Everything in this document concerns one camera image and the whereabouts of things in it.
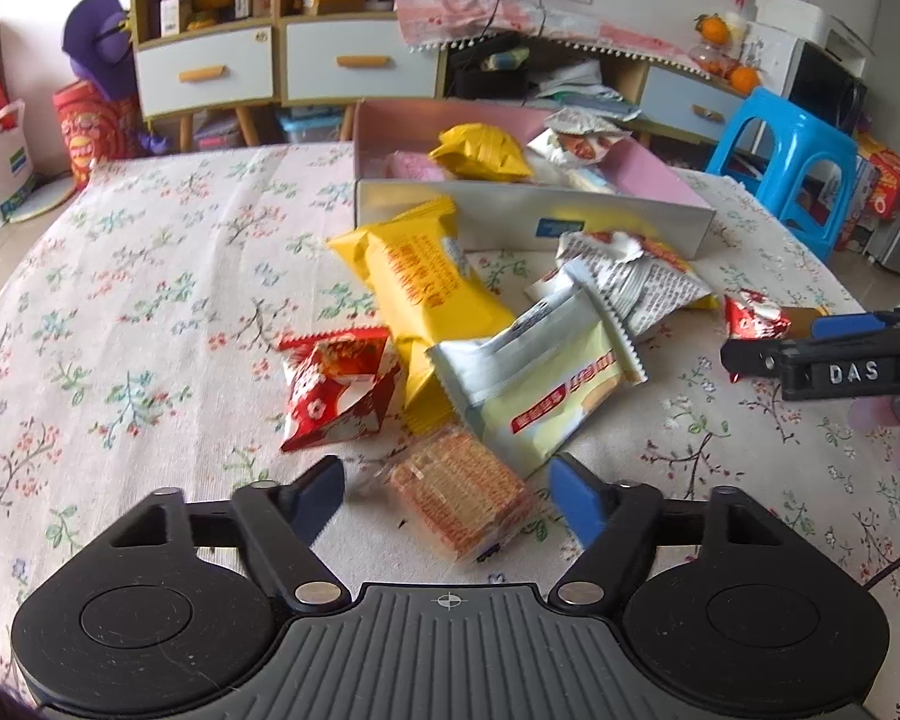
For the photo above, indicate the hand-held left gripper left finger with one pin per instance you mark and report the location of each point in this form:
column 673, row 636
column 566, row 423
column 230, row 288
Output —
column 322, row 495

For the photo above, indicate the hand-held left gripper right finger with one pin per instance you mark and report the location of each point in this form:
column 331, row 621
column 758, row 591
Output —
column 574, row 495

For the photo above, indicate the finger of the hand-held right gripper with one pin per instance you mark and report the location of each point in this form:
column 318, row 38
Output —
column 847, row 326
column 754, row 358

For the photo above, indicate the small red candy packet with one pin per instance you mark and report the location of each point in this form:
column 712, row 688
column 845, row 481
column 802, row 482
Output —
column 754, row 319

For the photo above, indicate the gold foil packet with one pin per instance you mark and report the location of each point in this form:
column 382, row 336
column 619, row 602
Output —
column 802, row 317

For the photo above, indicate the pale green white snack packet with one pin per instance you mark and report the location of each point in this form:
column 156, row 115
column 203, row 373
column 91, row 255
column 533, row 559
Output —
column 525, row 390

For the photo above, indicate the clear wafer biscuit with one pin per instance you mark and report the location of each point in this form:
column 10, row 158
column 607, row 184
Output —
column 457, row 487

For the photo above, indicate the small yellow snack packet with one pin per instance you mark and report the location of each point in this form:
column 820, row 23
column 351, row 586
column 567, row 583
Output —
column 615, row 225

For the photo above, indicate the pink cardboard box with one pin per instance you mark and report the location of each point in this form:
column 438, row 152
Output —
column 495, row 214

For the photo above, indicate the pink snack packet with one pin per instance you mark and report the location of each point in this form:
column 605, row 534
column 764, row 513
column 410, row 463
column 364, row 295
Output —
column 416, row 166

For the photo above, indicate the red cardboard box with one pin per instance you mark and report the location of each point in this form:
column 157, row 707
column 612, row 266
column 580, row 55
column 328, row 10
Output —
column 885, row 180

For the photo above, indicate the blue plastic stool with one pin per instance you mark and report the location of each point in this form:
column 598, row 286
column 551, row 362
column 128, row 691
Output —
column 780, row 120

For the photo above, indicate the white microwave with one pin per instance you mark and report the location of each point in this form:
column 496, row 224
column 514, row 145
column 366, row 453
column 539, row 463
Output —
column 825, row 90

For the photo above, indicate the orange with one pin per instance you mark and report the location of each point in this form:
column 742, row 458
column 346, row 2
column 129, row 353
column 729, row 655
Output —
column 712, row 30
column 746, row 80

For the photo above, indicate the glass jar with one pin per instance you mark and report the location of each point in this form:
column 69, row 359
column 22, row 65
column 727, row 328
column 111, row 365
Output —
column 709, row 60

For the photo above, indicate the stack of papers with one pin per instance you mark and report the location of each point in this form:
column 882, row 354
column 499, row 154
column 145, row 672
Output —
column 577, row 86

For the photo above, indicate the blue lid storage bin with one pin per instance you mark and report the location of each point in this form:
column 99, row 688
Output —
column 311, row 127

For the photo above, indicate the clear storage bin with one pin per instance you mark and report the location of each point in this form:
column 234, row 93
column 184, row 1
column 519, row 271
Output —
column 217, row 131

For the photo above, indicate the black bag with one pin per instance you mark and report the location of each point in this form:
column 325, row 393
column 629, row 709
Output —
column 480, row 82

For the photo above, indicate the round white floor base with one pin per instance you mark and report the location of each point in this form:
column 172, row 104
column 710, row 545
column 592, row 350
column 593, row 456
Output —
column 45, row 202

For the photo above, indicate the red printed barrel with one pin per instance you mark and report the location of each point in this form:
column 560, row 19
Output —
column 90, row 131

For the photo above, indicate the low wooden cabinet white drawer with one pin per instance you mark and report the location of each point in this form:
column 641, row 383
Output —
column 360, row 60

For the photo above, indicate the wooden shelf cabinet white drawer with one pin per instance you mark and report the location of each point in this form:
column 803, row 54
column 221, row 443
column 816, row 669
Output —
column 202, row 71

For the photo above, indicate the white shopping bag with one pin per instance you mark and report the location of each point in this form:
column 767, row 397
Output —
column 0, row 180

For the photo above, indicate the pink floral cloth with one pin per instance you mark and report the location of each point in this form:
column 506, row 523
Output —
column 457, row 15

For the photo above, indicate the purple plush toy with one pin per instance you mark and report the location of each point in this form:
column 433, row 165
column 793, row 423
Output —
column 97, row 45

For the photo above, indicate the small white carton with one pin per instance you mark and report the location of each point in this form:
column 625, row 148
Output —
column 170, row 11

